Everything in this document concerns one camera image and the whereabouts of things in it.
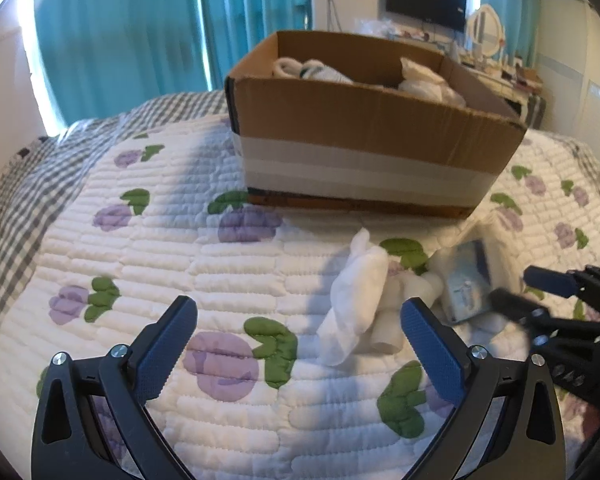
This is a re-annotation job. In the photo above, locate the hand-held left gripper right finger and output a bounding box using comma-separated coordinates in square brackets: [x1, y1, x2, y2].
[400, 297, 567, 480]

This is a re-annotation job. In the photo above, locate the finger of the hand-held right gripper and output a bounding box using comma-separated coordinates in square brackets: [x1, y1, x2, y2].
[523, 264, 600, 320]
[489, 288, 600, 347]

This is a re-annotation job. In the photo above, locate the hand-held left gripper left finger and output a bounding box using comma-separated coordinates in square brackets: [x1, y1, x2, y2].
[32, 296, 198, 480]

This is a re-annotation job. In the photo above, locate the blue white tissue packet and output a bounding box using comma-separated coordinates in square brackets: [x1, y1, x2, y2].
[437, 237, 507, 324]

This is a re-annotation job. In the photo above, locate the brown cardboard box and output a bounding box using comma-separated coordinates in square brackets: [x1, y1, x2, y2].
[225, 30, 529, 220]

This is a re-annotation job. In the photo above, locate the white floral quilt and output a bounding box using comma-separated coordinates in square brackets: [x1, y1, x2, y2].
[0, 105, 600, 480]

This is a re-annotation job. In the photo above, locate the cluttered dressing table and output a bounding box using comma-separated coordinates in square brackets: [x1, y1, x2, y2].
[459, 49, 547, 128]

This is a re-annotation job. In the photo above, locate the white crumpled cloth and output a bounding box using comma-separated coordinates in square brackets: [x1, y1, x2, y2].
[397, 57, 467, 107]

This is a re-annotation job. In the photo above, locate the white oval vanity mirror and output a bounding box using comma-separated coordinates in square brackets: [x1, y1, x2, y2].
[467, 3, 507, 59]

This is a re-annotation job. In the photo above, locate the white sock with dark stripe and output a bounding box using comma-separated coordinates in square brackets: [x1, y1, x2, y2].
[273, 57, 354, 85]

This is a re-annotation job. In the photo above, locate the clear plastic bag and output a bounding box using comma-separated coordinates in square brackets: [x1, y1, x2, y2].
[354, 16, 398, 40]

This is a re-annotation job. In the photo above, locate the teal curtain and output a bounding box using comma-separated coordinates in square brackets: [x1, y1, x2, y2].
[32, 0, 208, 133]
[200, 0, 314, 92]

